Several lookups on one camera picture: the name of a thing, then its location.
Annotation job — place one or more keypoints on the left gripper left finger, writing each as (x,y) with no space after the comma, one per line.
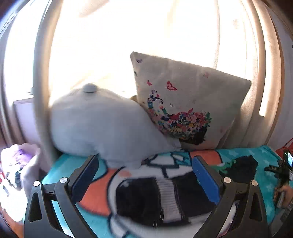
(40,217)

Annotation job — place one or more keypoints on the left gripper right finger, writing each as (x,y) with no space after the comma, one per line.
(250,218)

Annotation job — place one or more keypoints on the striped navy kids pants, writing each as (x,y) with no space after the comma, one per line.
(158,202)

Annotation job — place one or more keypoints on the right hand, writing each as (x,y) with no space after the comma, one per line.
(288,194)

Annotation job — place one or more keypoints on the red orange object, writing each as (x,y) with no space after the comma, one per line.
(288,147)

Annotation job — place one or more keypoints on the teal cartoon fleece blanket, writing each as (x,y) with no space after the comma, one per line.
(242,165)

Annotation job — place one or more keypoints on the pile of white clothes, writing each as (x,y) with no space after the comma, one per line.
(21,165)

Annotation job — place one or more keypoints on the white floral butterfly pillow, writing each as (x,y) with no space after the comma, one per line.
(194,104)

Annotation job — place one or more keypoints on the pale blue plush pillow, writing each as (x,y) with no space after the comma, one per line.
(93,120)

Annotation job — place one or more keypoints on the beige padded headboard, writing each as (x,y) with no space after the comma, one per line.
(129,79)

